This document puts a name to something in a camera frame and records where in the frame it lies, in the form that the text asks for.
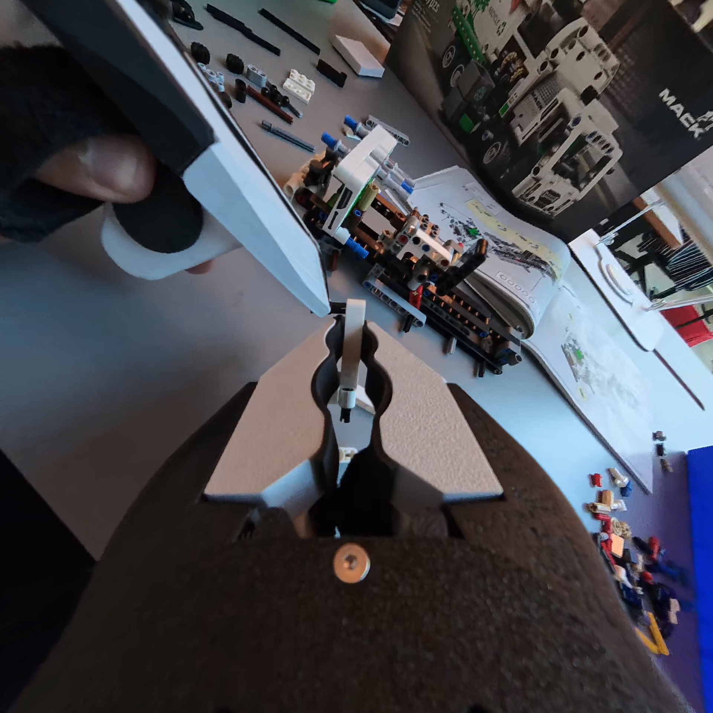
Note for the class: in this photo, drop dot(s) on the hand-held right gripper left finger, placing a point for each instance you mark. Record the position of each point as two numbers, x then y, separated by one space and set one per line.
267 434

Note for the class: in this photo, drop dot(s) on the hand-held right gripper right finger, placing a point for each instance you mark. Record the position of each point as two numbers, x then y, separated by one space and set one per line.
429 434

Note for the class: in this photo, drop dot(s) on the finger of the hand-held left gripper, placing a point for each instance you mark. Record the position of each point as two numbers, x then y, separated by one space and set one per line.
262 228
175 55

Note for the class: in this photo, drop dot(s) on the white lego beam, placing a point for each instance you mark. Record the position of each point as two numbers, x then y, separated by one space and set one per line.
354 334

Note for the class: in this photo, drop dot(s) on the black lego gear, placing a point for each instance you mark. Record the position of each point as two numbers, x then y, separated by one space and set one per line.
235 63
200 53

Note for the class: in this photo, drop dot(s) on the small grey lego piece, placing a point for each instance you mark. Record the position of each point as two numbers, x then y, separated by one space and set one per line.
213 77
256 75

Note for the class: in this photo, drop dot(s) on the black curved lego piece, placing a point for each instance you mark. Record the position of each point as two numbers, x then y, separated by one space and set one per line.
186 14

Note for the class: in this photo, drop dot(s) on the long black lego axle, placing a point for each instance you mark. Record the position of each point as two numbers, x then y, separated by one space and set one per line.
242 28
289 30

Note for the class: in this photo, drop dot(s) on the small black lego connector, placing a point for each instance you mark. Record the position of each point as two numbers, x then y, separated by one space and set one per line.
240 90

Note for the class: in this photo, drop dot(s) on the grey lego axle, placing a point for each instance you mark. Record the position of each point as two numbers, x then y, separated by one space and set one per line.
287 136

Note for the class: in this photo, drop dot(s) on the brown lego axle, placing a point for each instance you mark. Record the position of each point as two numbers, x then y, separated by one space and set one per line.
270 106

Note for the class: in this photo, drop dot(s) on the black lego axle connector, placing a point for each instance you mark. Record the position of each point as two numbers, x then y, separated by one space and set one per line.
278 96

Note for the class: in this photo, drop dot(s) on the lego truck chassis assembly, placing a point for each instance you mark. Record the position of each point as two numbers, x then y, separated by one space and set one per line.
356 167

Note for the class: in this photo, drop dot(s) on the white lego plate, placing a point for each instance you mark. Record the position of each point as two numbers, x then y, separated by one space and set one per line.
299 86

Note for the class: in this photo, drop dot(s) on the short black lego beam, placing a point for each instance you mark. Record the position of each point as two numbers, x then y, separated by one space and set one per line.
331 72

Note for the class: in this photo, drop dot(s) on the grey lego beam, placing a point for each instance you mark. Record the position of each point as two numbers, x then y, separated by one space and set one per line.
387 129

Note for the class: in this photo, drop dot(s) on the lego instruction booklet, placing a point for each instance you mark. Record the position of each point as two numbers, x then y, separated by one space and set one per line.
535 289

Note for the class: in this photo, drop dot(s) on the pile of small lego pieces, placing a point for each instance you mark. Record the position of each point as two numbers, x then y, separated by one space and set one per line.
618 546

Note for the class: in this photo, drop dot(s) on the dark lego axle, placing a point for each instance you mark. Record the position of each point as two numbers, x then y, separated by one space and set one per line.
664 459

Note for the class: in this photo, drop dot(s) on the lego set box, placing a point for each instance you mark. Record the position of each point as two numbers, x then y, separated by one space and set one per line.
557 83

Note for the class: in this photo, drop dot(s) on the person's left hand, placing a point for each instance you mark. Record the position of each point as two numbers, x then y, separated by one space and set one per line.
94 167

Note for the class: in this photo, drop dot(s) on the white flat block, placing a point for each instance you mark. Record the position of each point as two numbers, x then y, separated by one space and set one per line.
359 55

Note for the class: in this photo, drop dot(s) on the white flat stand base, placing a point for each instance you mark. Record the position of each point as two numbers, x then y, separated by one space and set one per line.
624 312

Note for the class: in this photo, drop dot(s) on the red plastic bin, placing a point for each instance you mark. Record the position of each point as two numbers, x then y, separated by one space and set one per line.
690 326

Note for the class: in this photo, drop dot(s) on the blue plastic bin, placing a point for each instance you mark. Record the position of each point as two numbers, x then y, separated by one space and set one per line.
702 557

